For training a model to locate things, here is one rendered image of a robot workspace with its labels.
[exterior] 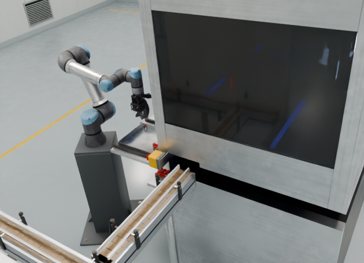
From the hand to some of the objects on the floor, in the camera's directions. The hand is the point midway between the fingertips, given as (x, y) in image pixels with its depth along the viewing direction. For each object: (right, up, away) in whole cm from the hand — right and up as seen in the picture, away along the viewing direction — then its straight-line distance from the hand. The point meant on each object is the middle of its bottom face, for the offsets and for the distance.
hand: (144, 117), depth 252 cm
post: (+23, -103, +18) cm, 108 cm away
